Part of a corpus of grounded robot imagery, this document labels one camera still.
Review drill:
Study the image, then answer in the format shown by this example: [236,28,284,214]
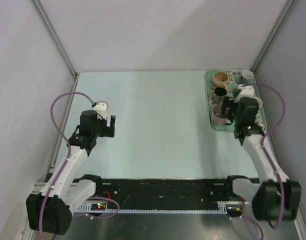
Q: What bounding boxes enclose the mauve purple mug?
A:
[210,104,233,126]

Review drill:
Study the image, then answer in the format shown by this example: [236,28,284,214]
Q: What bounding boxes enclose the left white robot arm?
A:
[26,110,116,235]

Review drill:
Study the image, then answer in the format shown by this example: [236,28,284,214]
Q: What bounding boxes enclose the green floral tray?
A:
[204,70,267,133]

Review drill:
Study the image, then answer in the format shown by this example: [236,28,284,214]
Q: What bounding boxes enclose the right aluminium frame post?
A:
[251,0,298,72]

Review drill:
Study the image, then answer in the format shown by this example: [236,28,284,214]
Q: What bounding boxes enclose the purple cable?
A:
[241,83,286,240]
[39,92,121,240]

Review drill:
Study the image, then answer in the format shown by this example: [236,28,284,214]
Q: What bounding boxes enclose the slotted cable duct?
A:
[76,200,227,214]

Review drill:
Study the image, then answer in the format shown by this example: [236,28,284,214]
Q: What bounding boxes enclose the beige wooden mug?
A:
[211,71,229,90]

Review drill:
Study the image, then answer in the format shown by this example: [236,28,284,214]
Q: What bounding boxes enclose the grey mug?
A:
[240,70,255,84]

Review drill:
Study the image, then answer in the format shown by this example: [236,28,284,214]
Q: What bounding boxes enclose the black striped mug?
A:
[213,87,227,104]

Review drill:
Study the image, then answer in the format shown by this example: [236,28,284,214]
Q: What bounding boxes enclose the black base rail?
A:
[81,174,241,209]

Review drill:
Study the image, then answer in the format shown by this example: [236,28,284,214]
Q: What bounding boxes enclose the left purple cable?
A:
[39,92,121,240]

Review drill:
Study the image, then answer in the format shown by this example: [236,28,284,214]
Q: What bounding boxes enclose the left aluminium frame post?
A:
[30,0,77,81]

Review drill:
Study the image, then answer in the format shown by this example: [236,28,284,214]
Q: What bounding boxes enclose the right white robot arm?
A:
[221,97,302,223]

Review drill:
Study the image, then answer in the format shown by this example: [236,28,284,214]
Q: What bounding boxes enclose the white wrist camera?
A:
[233,84,255,102]
[92,101,108,120]

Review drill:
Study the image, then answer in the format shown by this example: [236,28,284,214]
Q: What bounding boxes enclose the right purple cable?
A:
[241,83,286,240]

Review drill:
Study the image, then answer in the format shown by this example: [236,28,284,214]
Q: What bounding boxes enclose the aluminium frame post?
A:
[251,0,298,72]
[30,0,77,81]

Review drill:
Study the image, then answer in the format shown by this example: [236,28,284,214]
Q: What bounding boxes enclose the salmon pink mug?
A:
[255,97,263,108]

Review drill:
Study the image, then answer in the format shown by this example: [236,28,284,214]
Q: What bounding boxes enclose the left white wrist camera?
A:
[92,101,108,120]

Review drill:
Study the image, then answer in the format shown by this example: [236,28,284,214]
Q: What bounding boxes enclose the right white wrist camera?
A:
[233,84,255,102]

